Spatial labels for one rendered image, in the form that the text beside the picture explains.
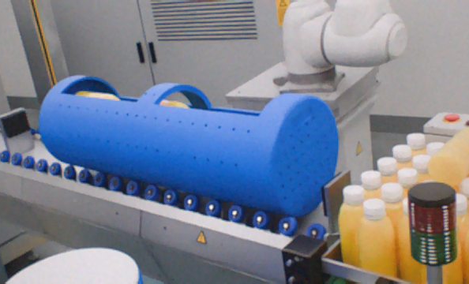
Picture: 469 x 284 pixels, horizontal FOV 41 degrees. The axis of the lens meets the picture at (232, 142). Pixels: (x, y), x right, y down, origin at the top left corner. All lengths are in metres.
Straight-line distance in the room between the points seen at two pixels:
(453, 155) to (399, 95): 3.15
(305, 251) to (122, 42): 2.63
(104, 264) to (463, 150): 0.72
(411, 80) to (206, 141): 2.96
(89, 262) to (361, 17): 1.00
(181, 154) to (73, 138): 0.43
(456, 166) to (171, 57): 2.49
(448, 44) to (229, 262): 2.86
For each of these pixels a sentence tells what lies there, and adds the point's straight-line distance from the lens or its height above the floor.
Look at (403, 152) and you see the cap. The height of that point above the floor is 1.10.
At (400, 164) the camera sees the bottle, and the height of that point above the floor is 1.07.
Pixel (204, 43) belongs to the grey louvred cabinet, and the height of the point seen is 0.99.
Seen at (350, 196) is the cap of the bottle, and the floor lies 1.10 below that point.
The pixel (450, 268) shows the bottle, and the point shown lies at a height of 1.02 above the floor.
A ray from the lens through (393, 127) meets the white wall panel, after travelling 4.41.
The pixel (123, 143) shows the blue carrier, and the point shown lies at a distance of 1.65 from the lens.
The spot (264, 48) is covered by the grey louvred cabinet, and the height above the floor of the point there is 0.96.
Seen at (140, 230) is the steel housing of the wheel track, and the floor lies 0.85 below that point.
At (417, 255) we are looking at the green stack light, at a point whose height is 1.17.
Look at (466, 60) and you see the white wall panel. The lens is 4.15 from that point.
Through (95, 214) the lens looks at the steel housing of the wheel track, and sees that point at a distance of 1.92.
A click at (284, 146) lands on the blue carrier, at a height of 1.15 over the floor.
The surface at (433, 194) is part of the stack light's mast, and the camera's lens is 0.87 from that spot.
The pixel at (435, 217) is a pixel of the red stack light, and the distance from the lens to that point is 0.86.
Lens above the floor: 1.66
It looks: 21 degrees down
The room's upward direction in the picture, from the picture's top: 9 degrees counter-clockwise
